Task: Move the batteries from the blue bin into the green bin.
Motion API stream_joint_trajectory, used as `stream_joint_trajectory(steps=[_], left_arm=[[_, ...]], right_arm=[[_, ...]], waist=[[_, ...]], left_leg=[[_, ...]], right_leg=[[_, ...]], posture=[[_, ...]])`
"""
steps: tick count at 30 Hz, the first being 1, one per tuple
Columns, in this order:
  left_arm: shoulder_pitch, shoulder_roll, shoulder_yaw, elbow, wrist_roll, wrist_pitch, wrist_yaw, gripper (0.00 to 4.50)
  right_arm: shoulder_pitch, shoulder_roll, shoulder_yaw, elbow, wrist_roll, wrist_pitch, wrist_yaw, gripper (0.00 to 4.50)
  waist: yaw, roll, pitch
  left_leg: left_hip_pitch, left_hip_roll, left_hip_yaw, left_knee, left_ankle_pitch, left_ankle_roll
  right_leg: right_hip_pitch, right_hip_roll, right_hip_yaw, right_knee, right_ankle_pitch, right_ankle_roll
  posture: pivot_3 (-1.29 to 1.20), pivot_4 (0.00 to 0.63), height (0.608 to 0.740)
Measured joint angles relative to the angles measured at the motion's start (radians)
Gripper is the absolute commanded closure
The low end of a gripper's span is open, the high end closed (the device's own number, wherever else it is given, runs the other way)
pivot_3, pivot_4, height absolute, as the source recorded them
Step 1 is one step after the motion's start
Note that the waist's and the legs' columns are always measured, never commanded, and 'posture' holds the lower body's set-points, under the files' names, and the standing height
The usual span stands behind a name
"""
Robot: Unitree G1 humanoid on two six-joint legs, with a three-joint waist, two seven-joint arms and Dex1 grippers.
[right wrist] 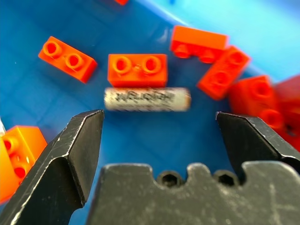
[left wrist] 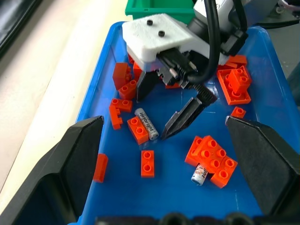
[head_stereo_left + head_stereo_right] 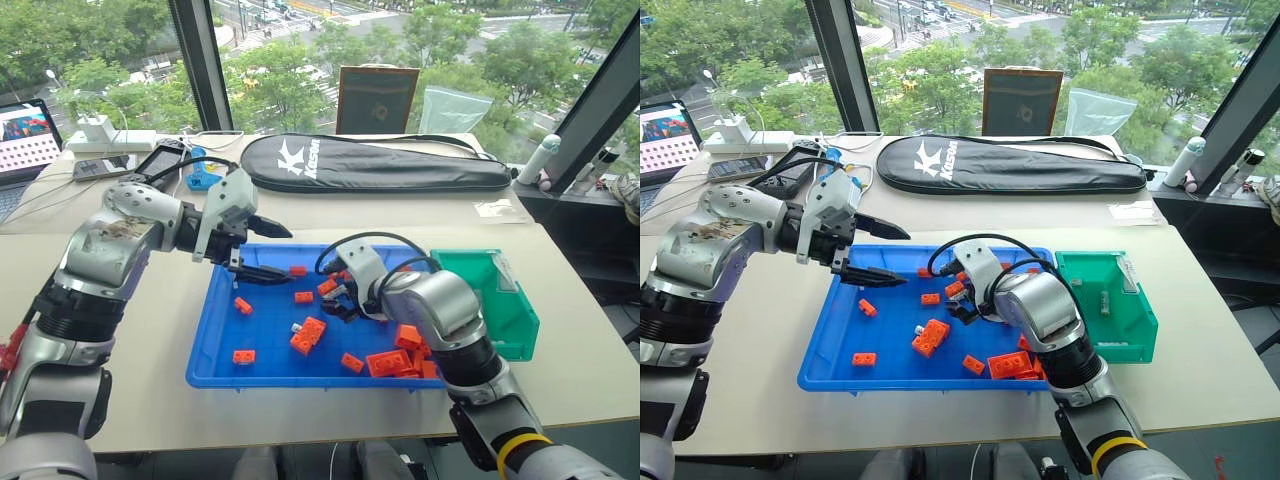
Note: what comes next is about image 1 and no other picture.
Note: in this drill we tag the orange toy building brick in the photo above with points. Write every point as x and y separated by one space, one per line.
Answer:
255 96
137 70
199 44
223 72
121 2
67 59
17 161
291 110

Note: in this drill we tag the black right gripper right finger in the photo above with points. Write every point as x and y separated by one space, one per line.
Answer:
254 140

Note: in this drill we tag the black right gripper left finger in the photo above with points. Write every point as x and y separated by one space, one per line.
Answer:
58 168

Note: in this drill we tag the white cylindrical battery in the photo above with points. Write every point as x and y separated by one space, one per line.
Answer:
147 99

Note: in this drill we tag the blue plastic bin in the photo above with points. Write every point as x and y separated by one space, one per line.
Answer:
150 70

